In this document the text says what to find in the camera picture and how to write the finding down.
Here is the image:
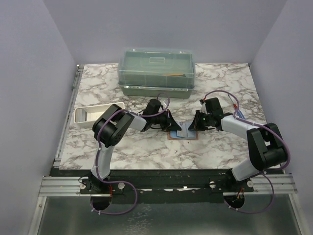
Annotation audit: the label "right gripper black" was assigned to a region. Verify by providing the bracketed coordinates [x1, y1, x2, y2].
[189, 110, 213, 131]

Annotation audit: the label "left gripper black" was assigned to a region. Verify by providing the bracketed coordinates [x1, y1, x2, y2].
[151, 109, 181, 132]

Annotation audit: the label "brown leather card holder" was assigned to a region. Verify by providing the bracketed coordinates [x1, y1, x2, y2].
[168, 121, 199, 140]

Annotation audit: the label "grey striped credit card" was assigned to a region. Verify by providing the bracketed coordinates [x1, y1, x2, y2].
[177, 129, 188, 138]

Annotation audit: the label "white rectangular tray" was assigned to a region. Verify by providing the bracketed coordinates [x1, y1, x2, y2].
[73, 103, 112, 129]

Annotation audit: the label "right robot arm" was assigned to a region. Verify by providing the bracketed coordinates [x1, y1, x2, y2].
[188, 98, 290, 192]

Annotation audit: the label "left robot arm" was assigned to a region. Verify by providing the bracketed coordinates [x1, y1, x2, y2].
[91, 99, 181, 193]

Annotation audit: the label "stack of cards in tray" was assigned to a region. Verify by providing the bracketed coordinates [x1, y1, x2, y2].
[75, 108, 87, 123]

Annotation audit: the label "red blue screwdriver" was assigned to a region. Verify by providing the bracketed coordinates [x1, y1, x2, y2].
[228, 94, 245, 119]

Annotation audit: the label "green clear-lid storage box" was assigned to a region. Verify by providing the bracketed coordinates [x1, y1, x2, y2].
[117, 48, 196, 98]

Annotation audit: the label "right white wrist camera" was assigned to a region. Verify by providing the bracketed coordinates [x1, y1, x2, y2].
[200, 99, 207, 114]

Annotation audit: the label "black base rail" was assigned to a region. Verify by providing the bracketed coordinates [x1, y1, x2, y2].
[50, 167, 286, 204]

